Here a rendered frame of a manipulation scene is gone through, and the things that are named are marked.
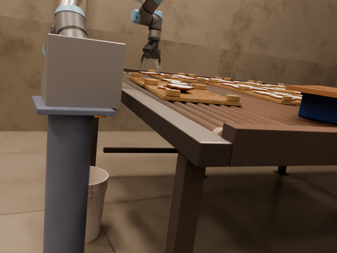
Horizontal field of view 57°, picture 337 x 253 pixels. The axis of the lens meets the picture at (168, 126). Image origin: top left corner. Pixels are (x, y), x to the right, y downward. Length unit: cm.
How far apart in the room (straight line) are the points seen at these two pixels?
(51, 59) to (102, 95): 22
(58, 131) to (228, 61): 407
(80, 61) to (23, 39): 287
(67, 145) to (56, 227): 34
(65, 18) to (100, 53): 21
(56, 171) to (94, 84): 36
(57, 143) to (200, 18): 378
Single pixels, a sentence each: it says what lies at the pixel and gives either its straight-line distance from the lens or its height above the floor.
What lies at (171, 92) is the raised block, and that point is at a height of 95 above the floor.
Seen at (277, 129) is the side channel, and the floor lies 95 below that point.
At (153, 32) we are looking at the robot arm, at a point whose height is 121.
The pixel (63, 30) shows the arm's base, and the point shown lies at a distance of 127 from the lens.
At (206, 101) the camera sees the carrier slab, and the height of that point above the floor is 93.
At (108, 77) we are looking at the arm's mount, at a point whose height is 99.
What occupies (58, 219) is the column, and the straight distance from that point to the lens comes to 135.
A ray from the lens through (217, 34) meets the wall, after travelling 491.
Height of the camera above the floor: 109
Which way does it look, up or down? 13 degrees down
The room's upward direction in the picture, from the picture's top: 7 degrees clockwise
